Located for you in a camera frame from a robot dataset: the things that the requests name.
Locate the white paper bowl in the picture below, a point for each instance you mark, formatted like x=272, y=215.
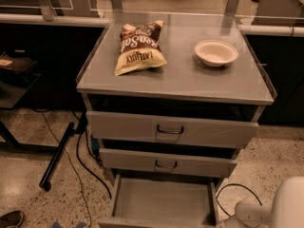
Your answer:
x=215, y=53

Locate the white counter rail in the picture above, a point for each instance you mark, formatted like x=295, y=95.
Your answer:
x=66, y=21

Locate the black stand leg with wheel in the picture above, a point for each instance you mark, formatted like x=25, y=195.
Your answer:
x=45, y=180

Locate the grey top drawer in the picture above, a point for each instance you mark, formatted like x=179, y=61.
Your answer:
x=165, y=129

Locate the grey drawer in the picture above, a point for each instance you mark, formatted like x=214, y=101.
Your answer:
x=165, y=129
x=167, y=163
x=151, y=200

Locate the dark side table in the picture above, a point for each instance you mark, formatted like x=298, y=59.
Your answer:
x=16, y=80

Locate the grey metal drawer cabinet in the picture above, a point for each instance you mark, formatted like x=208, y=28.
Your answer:
x=185, y=87

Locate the brown yellow chip bag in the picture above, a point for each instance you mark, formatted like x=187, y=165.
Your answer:
x=139, y=48

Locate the brown shoe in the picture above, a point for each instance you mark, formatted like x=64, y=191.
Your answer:
x=12, y=219

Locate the grey bottom drawer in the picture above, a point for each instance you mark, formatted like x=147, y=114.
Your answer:
x=151, y=200

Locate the grey middle drawer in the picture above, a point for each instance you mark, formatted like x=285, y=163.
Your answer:
x=167, y=163

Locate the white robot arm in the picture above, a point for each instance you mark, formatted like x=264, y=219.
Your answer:
x=286, y=211

